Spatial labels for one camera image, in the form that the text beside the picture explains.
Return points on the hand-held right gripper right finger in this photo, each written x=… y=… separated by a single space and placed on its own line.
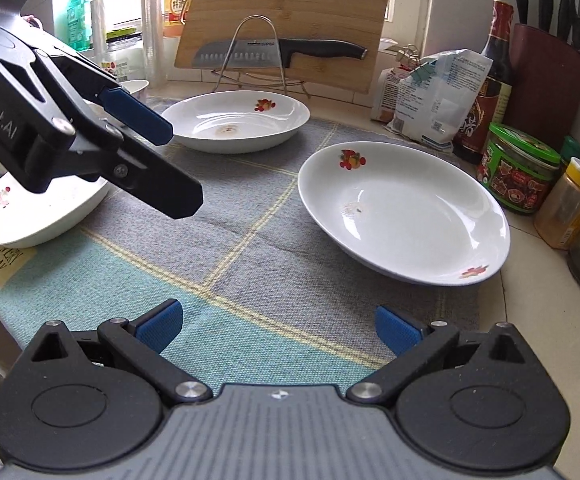
x=395 y=327

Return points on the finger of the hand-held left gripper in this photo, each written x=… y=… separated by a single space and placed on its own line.
x=169 y=195
x=137 y=117

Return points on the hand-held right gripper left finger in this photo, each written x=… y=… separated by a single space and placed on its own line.
x=162 y=325

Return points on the white deep bowl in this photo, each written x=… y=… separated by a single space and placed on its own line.
x=29 y=220

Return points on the large glass jar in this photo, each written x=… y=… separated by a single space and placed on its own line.
x=119 y=60

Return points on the stack of clear plastic cups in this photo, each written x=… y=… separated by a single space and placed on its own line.
x=152 y=25

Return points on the clear plastic wrap roll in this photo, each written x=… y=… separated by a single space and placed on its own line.
x=98 y=25

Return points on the grey checked table cloth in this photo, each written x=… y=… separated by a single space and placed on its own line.
x=250 y=270

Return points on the green dish soap bottle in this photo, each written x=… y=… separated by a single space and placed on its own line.
x=77 y=20

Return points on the green-lidded sauce jar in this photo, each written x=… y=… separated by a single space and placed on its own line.
x=517 y=180

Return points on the bamboo cutting board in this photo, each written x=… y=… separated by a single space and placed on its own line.
x=290 y=0

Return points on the yellow-lidded spice bottle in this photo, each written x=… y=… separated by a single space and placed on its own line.
x=565 y=210

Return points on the white plastic bag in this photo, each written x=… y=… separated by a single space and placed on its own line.
x=440 y=105

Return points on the red and white packet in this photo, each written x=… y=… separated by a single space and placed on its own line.
x=385 y=100

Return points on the dark soy sauce bottle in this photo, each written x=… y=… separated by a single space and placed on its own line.
x=490 y=110

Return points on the green-capped bottle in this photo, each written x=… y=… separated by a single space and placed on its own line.
x=574 y=150

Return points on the metal binder clip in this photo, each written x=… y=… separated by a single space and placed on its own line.
x=409 y=57

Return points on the dark red knife block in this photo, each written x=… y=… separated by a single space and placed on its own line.
x=545 y=90

